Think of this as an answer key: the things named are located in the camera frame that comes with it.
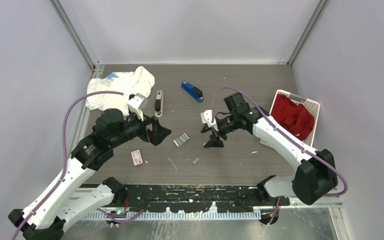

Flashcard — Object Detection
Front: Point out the white perforated cable rail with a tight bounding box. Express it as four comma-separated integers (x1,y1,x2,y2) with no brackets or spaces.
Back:
53,210,262,222

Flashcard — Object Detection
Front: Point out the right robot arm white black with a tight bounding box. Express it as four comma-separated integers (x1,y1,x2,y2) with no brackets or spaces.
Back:
200,93,338,206

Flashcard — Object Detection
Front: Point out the staple strip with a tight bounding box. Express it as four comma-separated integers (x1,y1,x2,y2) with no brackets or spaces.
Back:
192,157,200,165

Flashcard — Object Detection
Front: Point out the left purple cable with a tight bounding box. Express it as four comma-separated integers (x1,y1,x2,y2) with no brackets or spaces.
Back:
11,91,127,240

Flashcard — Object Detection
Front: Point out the white crumpled t-shirt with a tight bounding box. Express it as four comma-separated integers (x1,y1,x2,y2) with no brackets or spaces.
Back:
85,66,155,116

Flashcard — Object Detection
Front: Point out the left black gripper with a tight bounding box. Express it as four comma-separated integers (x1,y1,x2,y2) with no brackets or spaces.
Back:
110,109,171,148

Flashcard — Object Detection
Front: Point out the blue black stapler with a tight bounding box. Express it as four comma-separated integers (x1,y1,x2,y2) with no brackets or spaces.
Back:
181,81,204,103

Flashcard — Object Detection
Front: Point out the box of staples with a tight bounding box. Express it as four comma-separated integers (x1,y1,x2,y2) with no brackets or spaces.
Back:
172,133,190,147

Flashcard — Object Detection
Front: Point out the red cloth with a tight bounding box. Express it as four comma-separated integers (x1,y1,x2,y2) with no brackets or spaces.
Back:
270,94,315,141

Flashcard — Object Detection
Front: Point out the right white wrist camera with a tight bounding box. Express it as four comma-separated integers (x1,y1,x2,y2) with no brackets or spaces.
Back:
200,109,219,132

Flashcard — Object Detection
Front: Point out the white plastic basket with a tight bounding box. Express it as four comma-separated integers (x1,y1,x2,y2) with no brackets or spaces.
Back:
269,89,320,146

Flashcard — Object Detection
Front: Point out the staple box lid sleeve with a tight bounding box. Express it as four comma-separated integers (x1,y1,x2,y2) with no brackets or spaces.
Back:
130,150,144,166

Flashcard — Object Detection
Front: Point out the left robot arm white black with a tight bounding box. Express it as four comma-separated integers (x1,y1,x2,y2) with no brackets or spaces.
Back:
8,108,171,240

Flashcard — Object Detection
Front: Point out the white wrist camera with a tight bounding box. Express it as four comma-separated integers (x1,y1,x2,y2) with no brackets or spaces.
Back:
127,93,149,122
200,109,219,132

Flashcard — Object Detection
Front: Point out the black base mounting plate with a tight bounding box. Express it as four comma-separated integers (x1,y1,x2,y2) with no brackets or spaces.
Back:
107,184,276,213

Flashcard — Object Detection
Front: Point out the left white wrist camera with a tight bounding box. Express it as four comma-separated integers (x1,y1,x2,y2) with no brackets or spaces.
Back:
127,93,149,122

